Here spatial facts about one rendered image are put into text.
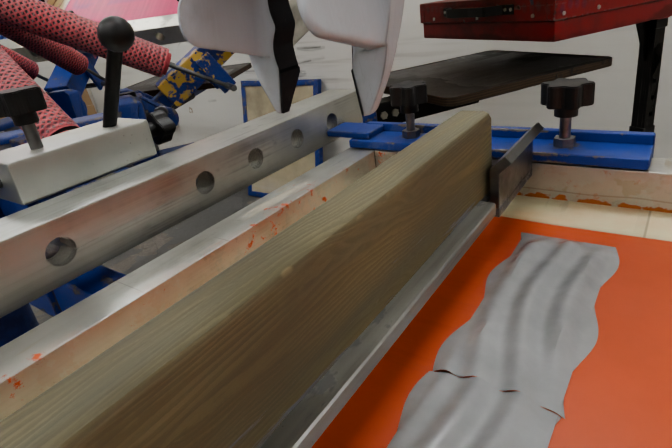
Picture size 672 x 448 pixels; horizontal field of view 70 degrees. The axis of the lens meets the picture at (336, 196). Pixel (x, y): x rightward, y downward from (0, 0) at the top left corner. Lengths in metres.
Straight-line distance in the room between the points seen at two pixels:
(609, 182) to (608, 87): 1.79
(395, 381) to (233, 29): 0.21
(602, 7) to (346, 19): 1.00
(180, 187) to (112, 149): 0.07
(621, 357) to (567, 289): 0.06
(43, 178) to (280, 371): 0.29
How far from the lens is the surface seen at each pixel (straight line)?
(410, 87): 0.52
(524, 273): 0.37
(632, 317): 0.35
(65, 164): 0.45
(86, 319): 0.36
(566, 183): 0.49
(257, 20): 0.25
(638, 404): 0.30
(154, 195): 0.43
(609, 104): 2.28
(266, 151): 0.52
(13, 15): 0.87
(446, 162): 0.33
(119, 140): 0.47
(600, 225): 0.46
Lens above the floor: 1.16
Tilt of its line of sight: 23 degrees down
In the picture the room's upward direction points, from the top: 8 degrees counter-clockwise
